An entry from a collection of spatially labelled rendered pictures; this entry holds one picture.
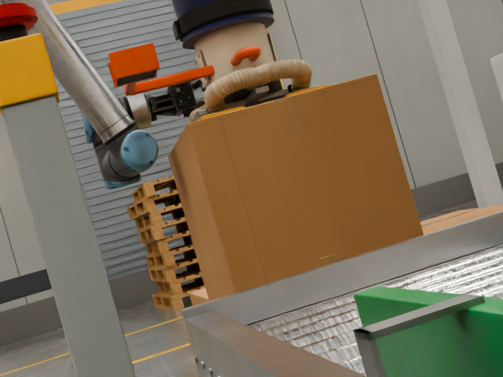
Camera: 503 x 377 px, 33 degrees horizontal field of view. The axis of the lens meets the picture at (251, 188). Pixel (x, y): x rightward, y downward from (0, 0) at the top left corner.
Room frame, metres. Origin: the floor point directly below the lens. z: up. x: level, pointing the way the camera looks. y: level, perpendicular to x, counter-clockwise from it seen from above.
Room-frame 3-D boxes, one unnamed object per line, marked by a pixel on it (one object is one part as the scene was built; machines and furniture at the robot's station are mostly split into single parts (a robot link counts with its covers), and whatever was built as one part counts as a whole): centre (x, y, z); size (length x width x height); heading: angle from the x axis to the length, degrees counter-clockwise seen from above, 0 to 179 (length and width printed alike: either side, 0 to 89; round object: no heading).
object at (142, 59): (1.63, 0.15, 1.08); 0.09 x 0.08 x 0.05; 101
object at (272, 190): (1.99, -0.06, 0.74); 0.60 x 0.40 x 0.40; 10
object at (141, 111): (2.18, 0.22, 1.07); 0.09 x 0.05 x 0.10; 12
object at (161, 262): (9.30, 0.73, 0.65); 1.29 x 1.10 x 1.30; 15
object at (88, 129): (2.16, 0.30, 1.07); 0.12 x 0.09 x 0.10; 102
